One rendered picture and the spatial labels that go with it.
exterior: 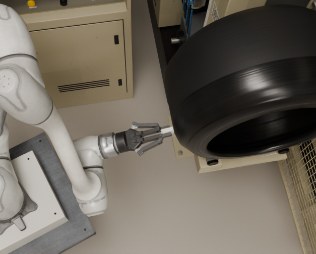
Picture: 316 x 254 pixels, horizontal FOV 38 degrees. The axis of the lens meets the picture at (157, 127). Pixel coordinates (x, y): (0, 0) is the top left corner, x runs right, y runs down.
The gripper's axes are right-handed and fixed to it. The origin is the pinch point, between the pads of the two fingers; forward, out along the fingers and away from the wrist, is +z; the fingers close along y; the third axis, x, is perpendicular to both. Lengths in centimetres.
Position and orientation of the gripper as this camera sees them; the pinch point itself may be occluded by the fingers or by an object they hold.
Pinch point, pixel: (171, 130)
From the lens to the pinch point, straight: 162.7
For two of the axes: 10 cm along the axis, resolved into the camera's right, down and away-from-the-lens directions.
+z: 9.6, -2.3, -1.4
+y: -1.8, -9.2, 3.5
